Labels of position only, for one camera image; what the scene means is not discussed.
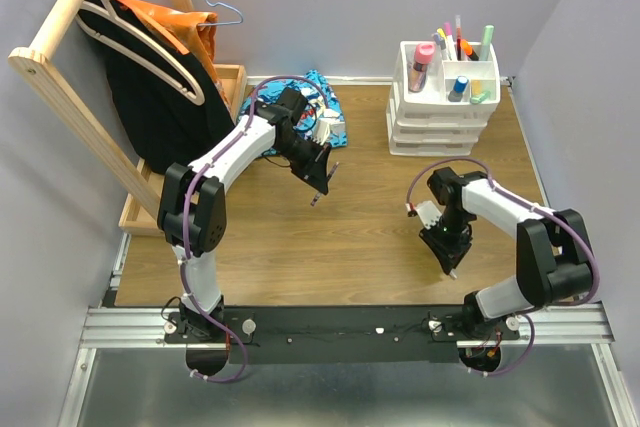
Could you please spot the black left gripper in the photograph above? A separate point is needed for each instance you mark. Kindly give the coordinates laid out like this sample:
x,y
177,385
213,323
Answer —
x,y
314,170

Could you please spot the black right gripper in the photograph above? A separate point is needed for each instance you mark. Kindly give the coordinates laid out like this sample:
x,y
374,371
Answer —
x,y
443,248

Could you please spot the pink lid pen tube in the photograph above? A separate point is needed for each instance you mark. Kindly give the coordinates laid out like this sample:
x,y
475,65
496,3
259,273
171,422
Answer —
x,y
418,69

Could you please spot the tan eraser block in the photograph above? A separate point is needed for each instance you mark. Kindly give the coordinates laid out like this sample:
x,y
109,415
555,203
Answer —
x,y
477,87

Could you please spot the orange black highlighter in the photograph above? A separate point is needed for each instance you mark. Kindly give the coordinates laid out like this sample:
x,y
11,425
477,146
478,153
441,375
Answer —
x,y
468,50

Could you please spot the red clear-cap pen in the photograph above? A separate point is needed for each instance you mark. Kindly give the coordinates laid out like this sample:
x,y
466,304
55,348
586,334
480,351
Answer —
x,y
458,37

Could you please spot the mint grey highlighter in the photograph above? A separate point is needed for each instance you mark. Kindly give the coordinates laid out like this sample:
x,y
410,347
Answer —
x,y
486,42

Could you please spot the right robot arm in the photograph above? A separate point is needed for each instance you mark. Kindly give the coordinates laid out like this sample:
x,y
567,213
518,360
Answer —
x,y
553,257

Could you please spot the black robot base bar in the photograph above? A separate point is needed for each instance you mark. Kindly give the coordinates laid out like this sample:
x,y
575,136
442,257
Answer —
x,y
351,334

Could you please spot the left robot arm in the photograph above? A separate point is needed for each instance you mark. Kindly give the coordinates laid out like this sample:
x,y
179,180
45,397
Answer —
x,y
193,213

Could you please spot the blue shark print cloth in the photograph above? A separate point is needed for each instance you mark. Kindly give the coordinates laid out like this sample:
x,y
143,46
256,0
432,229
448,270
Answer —
x,y
322,100

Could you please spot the white drawer organizer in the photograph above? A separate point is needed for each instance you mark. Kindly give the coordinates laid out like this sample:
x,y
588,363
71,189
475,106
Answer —
x,y
426,123

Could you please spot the black hanging garment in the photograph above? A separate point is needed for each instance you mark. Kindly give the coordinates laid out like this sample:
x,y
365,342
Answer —
x,y
162,125

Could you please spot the wooden clothes rack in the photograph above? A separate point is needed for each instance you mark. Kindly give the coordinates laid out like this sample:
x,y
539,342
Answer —
x,y
102,20

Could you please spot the orange garment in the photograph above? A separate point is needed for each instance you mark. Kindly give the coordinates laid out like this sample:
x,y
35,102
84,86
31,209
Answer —
x,y
186,32

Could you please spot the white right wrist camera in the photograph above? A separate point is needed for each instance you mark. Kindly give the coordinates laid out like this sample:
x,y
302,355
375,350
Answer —
x,y
426,212

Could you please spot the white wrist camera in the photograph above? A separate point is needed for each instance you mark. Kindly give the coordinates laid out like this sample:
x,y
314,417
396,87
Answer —
x,y
331,130
426,212

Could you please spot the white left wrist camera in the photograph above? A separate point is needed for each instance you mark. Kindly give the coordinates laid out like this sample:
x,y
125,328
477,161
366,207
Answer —
x,y
331,130

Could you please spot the aluminium rail frame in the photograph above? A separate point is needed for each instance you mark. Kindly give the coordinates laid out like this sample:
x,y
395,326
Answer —
x,y
341,296

